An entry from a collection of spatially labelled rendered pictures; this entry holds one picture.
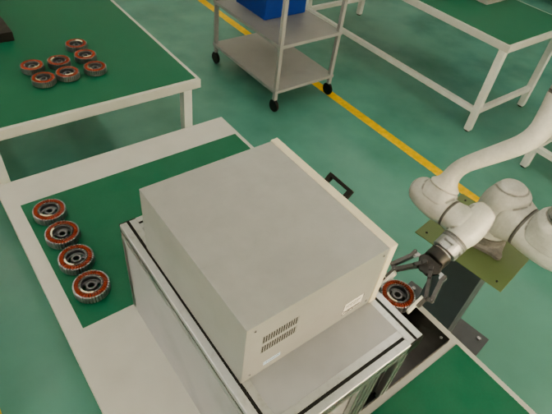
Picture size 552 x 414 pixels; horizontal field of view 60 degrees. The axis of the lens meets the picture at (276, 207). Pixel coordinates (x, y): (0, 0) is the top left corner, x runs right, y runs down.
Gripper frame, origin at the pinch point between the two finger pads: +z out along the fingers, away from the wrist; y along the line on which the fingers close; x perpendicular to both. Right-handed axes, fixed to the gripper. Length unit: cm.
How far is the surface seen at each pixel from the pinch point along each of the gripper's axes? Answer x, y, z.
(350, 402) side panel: -36, 20, 30
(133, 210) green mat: -20, -85, 49
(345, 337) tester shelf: -46, 11, 21
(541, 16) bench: 162, -124, -258
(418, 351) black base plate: 2.4, 16.1, 7.6
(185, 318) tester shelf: -60, -13, 45
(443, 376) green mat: 4.7, 25.6, 7.6
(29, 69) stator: -24, -197, 49
